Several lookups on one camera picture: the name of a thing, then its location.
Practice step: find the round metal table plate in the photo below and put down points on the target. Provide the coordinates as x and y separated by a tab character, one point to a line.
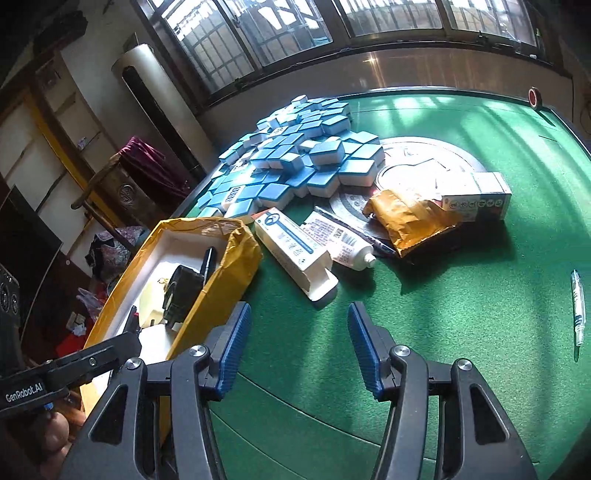
406	152

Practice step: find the red tape roll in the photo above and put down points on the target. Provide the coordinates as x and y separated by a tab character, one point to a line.
534	98

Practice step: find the carved wooden chair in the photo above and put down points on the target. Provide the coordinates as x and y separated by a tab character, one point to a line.
129	196

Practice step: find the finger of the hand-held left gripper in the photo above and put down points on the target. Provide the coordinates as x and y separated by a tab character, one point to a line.
101	353

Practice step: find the black television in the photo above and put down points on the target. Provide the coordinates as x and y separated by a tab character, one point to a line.
27	230

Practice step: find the white ointment tube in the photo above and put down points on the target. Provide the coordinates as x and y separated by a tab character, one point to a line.
332	235

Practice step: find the thick black marker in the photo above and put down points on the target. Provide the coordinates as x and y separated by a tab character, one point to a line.
210	263

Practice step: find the barred window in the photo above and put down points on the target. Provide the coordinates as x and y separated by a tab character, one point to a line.
277	27

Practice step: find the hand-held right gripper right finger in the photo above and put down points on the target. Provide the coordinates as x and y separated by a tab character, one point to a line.
364	350

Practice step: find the dark red cloth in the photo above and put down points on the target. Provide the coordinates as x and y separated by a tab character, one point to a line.
143	161

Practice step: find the white standing air conditioner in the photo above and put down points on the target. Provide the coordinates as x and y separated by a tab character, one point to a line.
152	101

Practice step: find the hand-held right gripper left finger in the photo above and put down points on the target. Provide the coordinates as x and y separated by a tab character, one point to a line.
235	350

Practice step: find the pile of blue mahjong tiles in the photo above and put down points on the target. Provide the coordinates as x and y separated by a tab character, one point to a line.
295	157

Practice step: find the yellow plastic case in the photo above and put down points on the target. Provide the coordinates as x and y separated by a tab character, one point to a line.
150	304

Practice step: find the small white pen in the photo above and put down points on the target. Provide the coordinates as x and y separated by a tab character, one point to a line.
577	300

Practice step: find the pile of patterned cloth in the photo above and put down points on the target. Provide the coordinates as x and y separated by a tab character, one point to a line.
111	254

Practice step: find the person's left hand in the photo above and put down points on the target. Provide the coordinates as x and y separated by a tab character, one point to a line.
57	429

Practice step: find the long white carton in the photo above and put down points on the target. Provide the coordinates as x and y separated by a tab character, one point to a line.
291	249

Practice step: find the yellow padded envelope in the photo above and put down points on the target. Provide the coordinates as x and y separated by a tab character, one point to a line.
406	221

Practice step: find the small white green carton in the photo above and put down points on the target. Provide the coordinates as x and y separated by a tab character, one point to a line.
475	201

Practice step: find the yellow-taped cardboard box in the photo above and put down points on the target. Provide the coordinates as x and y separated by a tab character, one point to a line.
231	267

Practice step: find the black fan housing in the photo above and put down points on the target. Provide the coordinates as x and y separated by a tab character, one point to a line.
184	290

